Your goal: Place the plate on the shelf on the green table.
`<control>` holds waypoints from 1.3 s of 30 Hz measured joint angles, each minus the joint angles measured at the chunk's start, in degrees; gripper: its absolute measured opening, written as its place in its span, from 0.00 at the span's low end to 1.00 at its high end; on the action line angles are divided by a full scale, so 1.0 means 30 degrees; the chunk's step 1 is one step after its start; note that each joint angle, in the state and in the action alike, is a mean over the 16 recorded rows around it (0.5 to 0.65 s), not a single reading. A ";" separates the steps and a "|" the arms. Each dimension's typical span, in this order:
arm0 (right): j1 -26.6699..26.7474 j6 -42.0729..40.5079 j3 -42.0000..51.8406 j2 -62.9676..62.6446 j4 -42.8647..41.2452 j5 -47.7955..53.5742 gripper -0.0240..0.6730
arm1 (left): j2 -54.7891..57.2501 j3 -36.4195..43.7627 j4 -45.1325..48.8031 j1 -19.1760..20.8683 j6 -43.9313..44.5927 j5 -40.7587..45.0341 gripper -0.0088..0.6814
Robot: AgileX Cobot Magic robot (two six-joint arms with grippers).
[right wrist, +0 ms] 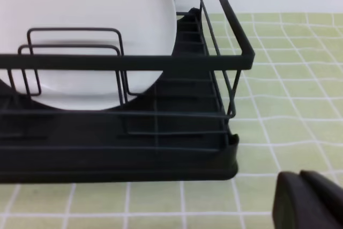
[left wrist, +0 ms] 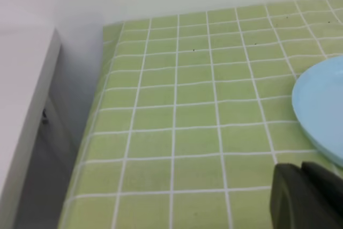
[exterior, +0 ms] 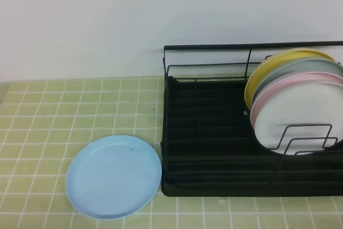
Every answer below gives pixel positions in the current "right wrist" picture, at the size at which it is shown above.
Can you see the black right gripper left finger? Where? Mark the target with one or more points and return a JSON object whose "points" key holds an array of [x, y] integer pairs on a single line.
{"points": [[296, 205]]}

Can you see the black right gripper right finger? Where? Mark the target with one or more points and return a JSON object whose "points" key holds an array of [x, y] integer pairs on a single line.
{"points": [[328, 192]]}

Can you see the white plate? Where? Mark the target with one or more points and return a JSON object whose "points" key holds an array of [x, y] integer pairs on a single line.
{"points": [[68, 50]]}

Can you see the black wire dish rack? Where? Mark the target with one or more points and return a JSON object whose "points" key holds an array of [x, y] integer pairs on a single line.
{"points": [[176, 130]]}

